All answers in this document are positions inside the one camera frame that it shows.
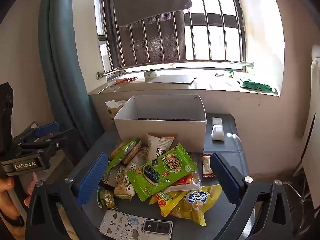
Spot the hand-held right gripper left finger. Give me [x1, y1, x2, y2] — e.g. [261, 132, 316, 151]
[25, 152, 109, 240]

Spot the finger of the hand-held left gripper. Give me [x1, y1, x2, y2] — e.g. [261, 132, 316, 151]
[16, 127, 79, 156]
[11, 122, 60, 145]

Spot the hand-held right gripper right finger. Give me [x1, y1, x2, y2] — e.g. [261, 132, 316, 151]
[209, 152, 293, 240]

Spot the beige snack packet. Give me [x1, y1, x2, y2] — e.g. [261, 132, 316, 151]
[114, 170, 136, 202]

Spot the yellow chips packet blue logo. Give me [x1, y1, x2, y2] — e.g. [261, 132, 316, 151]
[170, 184, 223, 227]

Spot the green seaweed snack packet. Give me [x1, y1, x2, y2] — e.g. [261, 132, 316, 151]
[127, 143, 202, 202]

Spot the yellow packet red label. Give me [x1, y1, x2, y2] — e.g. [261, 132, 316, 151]
[149, 190, 190, 217]

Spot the white brown snack packet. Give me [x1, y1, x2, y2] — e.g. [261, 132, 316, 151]
[146, 133, 177, 163]

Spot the white cardboard box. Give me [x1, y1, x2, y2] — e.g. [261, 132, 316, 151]
[114, 94, 207, 153]

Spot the person's left hand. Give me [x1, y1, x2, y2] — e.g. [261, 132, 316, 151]
[0, 173, 38, 219]

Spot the dark snack packet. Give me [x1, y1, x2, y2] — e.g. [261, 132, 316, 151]
[100, 165, 125, 190]

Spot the cream packet brown edge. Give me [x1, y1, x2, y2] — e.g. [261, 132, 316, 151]
[201, 153, 215, 178]

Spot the small green snack packet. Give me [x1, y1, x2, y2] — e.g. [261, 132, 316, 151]
[97, 187, 118, 210]

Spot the white red snack packet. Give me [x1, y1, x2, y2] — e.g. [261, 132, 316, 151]
[164, 175, 202, 193]

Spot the white crinkled snack packet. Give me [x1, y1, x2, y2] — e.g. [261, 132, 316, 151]
[125, 147, 150, 171]

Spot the white remote control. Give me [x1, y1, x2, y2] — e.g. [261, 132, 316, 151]
[211, 117, 225, 142]

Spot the phone with cartoon case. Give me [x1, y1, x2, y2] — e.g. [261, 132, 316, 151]
[99, 209, 173, 240]

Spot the teal curtain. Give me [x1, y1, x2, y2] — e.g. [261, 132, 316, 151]
[37, 0, 105, 153]

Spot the white standing panel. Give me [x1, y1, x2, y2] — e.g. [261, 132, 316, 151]
[292, 45, 320, 195]

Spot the tape roll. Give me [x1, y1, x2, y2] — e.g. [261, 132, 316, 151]
[144, 70, 158, 82]

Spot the cardboard sheet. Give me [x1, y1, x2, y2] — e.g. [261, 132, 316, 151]
[146, 74, 197, 84]

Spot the steel window guard railing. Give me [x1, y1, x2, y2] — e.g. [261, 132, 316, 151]
[84, 0, 254, 80]

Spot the grey hanging mat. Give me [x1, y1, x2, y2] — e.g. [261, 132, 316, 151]
[110, 0, 193, 67]

